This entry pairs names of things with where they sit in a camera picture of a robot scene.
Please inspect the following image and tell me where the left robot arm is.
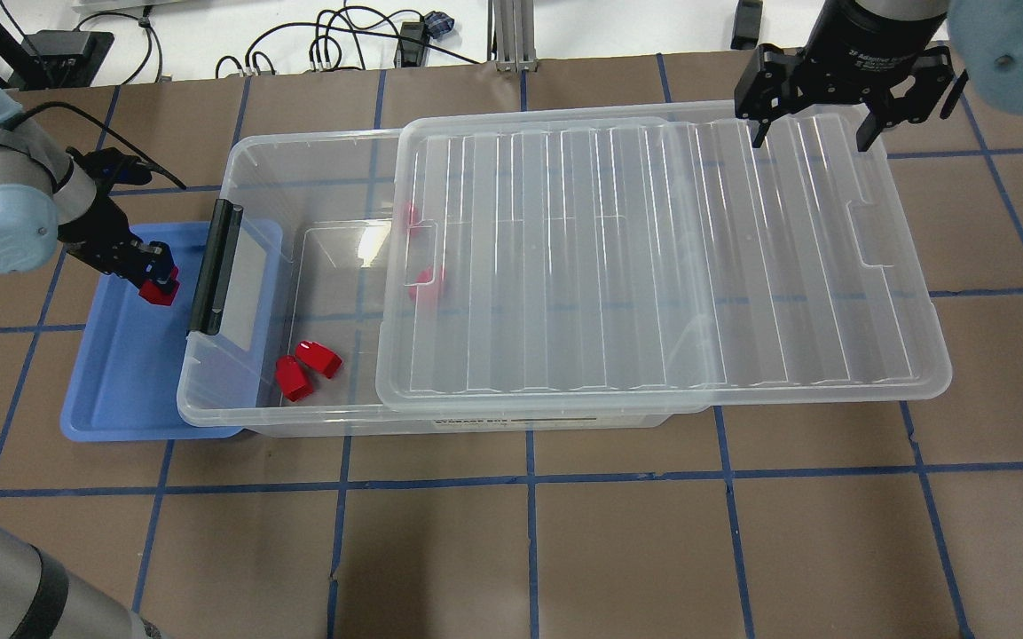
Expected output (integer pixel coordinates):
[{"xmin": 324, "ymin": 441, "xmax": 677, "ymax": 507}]
[{"xmin": 0, "ymin": 257, "xmax": 181, "ymax": 638}]

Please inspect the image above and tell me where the black box latch handle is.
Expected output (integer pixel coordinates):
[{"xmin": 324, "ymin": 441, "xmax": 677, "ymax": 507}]
[{"xmin": 187, "ymin": 198, "xmax": 243, "ymax": 335}]

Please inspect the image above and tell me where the black cables bundle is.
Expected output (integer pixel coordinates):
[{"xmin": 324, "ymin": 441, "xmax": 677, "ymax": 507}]
[{"xmin": 214, "ymin": 4, "xmax": 485, "ymax": 79}]

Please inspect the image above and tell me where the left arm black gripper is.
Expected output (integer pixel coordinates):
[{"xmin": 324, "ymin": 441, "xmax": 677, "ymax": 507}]
[{"xmin": 59, "ymin": 193, "xmax": 178, "ymax": 290}]

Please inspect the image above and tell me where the blue plastic tray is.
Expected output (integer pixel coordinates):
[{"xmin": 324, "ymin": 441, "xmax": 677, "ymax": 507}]
[{"xmin": 60, "ymin": 221, "xmax": 287, "ymax": 442}]

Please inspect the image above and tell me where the aluminium frame post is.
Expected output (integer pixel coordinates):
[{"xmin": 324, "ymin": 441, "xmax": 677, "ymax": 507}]
[{"xmin": 488, "ymin": 0, "xmax": 539, "ymax": 73}]

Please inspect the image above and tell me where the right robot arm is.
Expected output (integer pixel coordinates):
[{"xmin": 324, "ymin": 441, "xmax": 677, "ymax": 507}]
[{"xmin": 113, "ymin": 1, "xmax": 1023, "ymax": 298}]

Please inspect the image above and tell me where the clear plastic storage box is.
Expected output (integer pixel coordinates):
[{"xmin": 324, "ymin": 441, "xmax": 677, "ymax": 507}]
[{"xmin": 218, "ymin": 127, "xmax": 669, "ymax": 438}]

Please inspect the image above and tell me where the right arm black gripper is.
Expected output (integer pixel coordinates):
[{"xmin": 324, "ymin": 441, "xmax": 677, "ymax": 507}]
[{"xmin": 733, "ymin": 1, "xmax": 969, "ymax": 151}]

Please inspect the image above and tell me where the black power adapter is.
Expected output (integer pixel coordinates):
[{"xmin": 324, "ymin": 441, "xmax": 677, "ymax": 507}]
[{"xmin": 729, "ymin": 0, "xmax": 764, "ymax": 50}]

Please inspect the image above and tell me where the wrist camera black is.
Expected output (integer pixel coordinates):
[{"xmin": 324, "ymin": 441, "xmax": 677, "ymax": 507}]
[{"xmin": 66, "ymin": 148, "xmax": 187, "ymax": 193}]

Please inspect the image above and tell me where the clear plastic box lid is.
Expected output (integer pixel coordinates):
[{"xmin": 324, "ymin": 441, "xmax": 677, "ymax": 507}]
[{"xmin": 374, "ymin": 104, "xmax": 952, "ymax": 417}]

